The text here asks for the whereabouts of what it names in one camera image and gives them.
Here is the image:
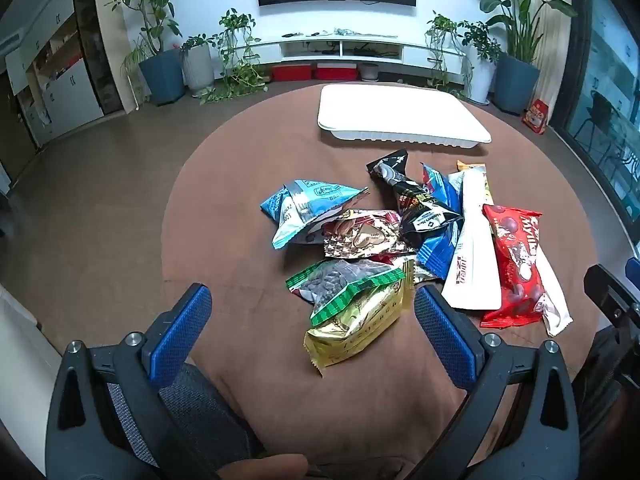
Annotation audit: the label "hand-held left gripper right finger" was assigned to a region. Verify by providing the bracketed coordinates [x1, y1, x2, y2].
[413, 284, 585, 480]

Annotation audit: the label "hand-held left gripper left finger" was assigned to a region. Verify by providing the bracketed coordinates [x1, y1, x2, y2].
[44, 282, 227, 480]

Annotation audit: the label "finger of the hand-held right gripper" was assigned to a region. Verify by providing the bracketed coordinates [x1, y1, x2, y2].
[584, 262, 640, 356]

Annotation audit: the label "long white snack packet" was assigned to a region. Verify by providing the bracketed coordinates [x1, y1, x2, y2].
[442, 170, 502, 311]

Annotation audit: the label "blue striped snack packet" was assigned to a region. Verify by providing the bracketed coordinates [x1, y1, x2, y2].
[417, 162, 463, 281]

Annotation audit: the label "red chocolate ball packet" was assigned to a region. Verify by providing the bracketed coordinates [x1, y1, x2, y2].
[480, 204, 546, 329]

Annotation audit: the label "brown gold heart-print packet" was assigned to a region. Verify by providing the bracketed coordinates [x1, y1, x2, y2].
[322, 208, 416, 259]

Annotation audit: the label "black snack packet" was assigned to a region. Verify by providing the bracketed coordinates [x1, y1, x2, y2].
[366, 149, 463, 248]

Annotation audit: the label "orange snack packet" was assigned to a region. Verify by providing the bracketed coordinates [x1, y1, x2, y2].
[456, 160, 494, 207]

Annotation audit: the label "light blue snack packet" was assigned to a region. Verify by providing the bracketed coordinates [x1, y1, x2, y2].
[260, 179, 370, 250]

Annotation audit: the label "white divided plastic tray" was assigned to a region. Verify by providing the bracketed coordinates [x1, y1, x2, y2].
[317, 83, 492, 148]

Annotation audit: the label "white brown snack packet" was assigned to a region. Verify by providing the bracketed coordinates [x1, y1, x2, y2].
[535, 245, 573, 337]

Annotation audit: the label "gold foil snack packet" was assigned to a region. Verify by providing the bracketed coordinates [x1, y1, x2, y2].
[304, 260, 417, 376]

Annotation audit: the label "red and white snack packet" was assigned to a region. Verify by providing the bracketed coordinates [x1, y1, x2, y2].
[371, 253, 418, 267]

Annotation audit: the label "green-edged clear seed packet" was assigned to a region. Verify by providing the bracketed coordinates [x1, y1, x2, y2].
[285, 258, 406, 326]

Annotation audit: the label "red paper bag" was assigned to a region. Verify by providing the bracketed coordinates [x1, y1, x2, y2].
[521, 98, 549, 135]

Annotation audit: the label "large-leaf plant in blue pot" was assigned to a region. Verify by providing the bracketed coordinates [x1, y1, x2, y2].
[457, 0, 578, 115]

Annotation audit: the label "glass sliding door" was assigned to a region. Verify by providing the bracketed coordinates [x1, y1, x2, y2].
[567, 0, 640, 241]

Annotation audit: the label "beige curtain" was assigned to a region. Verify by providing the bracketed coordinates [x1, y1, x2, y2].
[542, 0, 573, 121]

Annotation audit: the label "bushy plant in white pot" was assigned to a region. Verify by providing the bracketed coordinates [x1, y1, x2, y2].
[457, 20, 502, 105]

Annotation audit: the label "tall plant in blue pot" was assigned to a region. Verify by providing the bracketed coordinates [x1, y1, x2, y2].
[106, 0, 187, 107]

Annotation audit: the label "trailing green floor plant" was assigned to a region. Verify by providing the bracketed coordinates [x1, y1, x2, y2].
[199, 8, 273, 106]

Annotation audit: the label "plant in grey pot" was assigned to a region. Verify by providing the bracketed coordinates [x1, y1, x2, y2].
[179, 34, 217, 95]

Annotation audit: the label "red storage box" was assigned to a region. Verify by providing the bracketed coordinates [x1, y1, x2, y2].
[272, 63, 314, 82]
[315, 63, 359, 81]

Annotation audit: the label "hanging vine plant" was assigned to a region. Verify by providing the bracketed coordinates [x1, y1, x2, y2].
[424, 10, 475, 98]

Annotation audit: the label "white television cabinet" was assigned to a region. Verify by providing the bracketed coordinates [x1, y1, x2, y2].
[259, 34, 467, 82]

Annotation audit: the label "white wall cabinets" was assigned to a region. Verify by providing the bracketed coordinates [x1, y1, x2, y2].
[5, 0, 106, 148]

